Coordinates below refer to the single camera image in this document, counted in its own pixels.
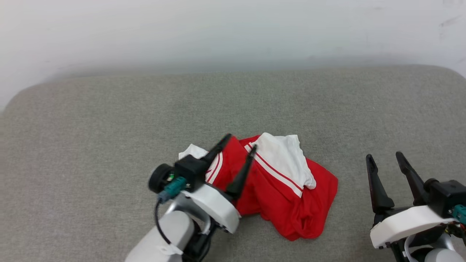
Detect teal camera connector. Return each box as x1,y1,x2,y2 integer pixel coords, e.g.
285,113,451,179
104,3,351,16
453,205,466,225
158,176,188,203

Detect teal right camera connector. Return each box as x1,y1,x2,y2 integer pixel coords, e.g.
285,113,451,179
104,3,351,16
453,205,466,225

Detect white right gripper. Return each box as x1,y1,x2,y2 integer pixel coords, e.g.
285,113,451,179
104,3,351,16
366,151,454,250

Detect teal left camera connector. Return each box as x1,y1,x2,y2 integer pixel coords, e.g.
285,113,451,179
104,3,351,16
158,176,188,203

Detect red and white garment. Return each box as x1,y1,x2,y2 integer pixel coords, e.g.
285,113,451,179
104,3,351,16
178,132,338,241

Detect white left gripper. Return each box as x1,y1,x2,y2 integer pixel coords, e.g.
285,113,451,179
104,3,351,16
181,134,257,234

